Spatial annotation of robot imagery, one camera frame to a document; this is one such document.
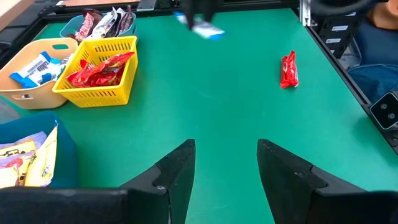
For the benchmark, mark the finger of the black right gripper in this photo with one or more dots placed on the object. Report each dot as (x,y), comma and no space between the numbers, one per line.
(210,9)
(189,12)

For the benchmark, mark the brown red candy bar packet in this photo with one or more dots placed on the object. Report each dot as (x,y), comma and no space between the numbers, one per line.
(126,20)

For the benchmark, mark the peach plastic bin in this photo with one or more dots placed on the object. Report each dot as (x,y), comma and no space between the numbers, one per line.
(37,96)

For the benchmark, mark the person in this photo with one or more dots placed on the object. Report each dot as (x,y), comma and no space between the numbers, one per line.
(376,62)

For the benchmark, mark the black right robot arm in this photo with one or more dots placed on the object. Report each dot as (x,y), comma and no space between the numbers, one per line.
(335,31)

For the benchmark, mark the teal plastic bin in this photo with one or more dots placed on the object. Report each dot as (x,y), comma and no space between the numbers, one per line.
(70,26)

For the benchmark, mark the flat red candy packet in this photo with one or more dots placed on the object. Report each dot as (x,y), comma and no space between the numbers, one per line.
(289,70)

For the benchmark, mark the white blue Hershey's packet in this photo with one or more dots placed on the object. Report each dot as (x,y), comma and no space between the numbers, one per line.
(63,62)
(206,31)
(31,71)

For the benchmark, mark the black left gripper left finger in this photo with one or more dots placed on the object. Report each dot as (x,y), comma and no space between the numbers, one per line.
(177,180)

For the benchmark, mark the brown PayDay packet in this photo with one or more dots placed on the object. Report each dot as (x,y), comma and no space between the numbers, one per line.
(86,26)

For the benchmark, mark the black table-level camera box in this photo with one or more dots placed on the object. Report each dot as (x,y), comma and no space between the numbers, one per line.
(385,110)

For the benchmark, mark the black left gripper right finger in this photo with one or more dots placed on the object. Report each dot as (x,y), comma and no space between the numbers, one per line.
(280,180)

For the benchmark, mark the white red candy wrapper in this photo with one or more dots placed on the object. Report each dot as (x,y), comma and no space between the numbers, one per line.
(105,25)

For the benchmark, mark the yellow plastic basket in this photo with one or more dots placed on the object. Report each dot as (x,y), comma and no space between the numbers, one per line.
(99,96)

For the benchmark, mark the blue plastic bin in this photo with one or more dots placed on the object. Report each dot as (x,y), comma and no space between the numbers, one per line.
(65,155)

